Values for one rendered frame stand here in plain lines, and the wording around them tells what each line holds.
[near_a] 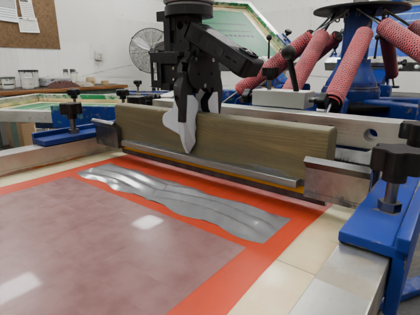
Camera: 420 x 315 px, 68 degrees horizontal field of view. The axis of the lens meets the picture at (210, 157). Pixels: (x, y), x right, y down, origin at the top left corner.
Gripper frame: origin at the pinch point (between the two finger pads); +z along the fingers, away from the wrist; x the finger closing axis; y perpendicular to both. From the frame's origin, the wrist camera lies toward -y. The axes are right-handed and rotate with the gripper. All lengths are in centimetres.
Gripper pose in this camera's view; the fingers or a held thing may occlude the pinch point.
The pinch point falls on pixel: (201, 143)
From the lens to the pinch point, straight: 50.3
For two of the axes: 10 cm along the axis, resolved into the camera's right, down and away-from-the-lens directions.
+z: 0.0, 9.6, 2.8
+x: -6.2, 2.2, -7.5
